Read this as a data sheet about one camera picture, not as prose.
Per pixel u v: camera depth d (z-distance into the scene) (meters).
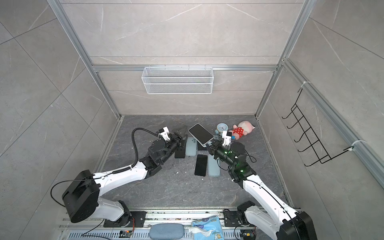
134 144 0.63
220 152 0.65
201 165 0.93
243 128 1.04
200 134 0.74
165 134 0.72
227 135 0.70
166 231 0.68
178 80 1.00
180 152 0.98
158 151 0.58
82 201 0.41
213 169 0.92
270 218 0.53
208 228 0.67
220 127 1.07
